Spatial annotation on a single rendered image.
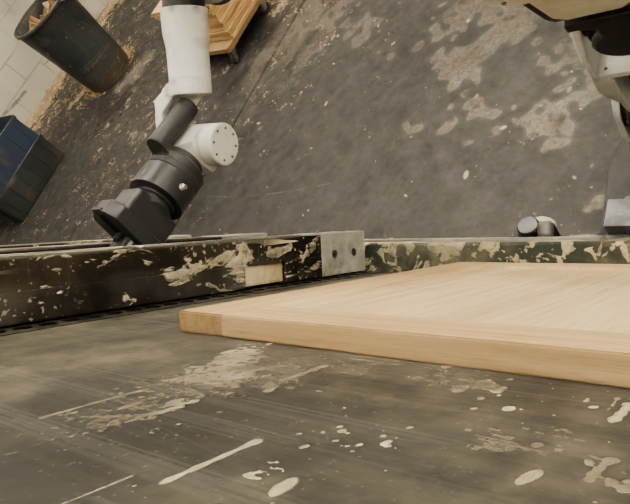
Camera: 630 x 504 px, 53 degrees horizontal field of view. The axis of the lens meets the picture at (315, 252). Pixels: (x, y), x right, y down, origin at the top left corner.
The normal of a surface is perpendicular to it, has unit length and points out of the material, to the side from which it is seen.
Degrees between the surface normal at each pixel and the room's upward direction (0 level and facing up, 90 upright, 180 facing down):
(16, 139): 90
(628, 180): 0
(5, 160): 90
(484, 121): 0
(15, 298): 90
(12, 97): 90
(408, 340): 33
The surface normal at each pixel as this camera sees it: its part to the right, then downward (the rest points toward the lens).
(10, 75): 0.72, 0.13
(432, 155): -0.55, -0.49
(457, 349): -0.63, 0.07
